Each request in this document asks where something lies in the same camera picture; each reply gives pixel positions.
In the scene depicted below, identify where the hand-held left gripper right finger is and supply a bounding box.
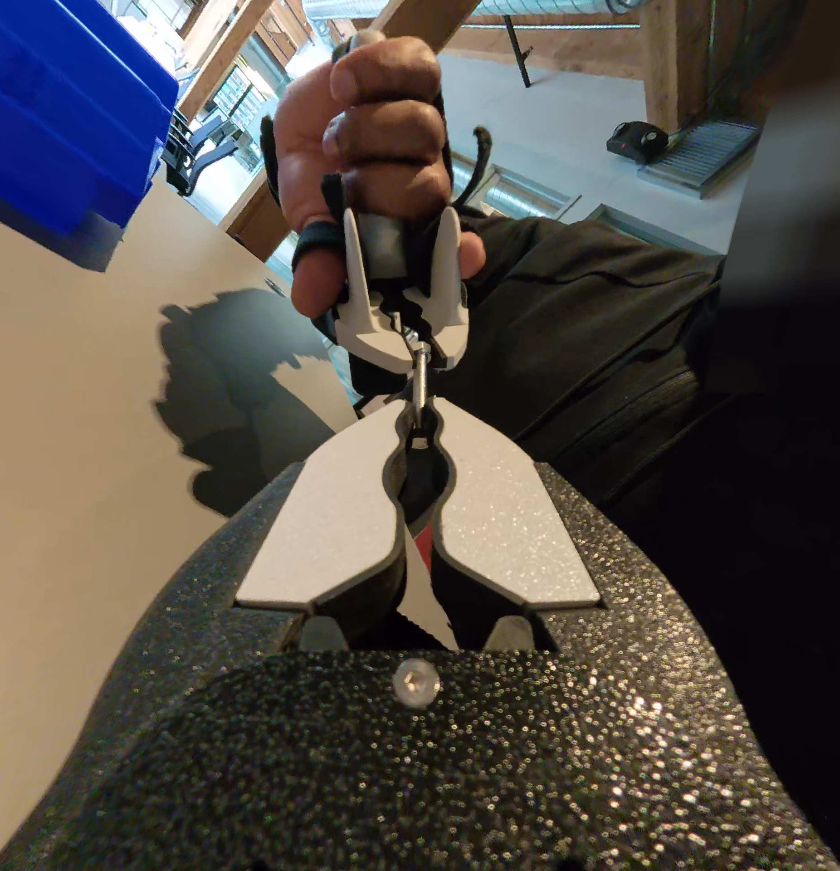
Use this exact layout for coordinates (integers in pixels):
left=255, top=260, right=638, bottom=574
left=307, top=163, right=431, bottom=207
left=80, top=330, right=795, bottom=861
left=430, top=396, right=603, bottom=651

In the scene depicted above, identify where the person's right hand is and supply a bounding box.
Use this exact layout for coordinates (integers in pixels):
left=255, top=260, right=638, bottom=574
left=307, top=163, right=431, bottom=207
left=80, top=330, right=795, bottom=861
left=274, top=36, right=488, bottom=321

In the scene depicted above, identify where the person's dark jacket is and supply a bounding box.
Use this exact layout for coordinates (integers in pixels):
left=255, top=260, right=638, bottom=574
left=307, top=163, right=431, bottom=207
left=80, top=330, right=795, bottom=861
left=515, top=245, right=840, bottom=838

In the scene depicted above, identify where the silver ventilation duct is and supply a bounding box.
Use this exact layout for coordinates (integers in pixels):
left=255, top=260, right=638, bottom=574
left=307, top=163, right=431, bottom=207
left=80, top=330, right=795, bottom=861
left=301, top=0, right=640, bottom=19
left=453, top=152, right=572, bottom=220

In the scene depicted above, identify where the person's right forearm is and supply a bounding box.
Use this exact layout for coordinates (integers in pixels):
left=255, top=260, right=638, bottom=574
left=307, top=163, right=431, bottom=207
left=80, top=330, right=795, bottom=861
left=454, top=207, right=723, bottom=409

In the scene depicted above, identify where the metal vent grille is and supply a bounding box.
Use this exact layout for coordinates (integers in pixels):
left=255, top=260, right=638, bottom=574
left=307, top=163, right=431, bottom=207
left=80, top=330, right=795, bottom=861
left=636, top=120, right=762, bottom=200

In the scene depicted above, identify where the black ceiling device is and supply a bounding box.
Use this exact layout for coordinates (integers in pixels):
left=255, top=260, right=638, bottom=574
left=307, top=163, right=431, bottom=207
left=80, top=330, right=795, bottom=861
left=606, top=120, right=670, bottom=165

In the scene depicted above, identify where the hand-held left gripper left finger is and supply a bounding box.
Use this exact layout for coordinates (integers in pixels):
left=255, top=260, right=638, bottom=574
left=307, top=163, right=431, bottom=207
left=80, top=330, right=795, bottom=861
left=235, top=399, right=410, bottom=651

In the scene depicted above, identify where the silver bolt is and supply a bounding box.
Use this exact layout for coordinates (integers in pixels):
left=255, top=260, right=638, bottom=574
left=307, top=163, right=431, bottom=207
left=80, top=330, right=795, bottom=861
left=410, top=347, right=439, bottom=448

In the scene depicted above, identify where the group of black chairs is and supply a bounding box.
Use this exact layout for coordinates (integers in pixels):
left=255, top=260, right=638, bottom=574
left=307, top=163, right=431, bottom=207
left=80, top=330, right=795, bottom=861
left=161, top=112, right=240, bottom=199

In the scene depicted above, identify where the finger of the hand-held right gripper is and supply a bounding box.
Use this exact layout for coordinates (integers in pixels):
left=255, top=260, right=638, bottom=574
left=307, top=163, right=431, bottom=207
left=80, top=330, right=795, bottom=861
left=417, top=206, right=471, bottom=373
left=341, top=207, right=413, bottom=373

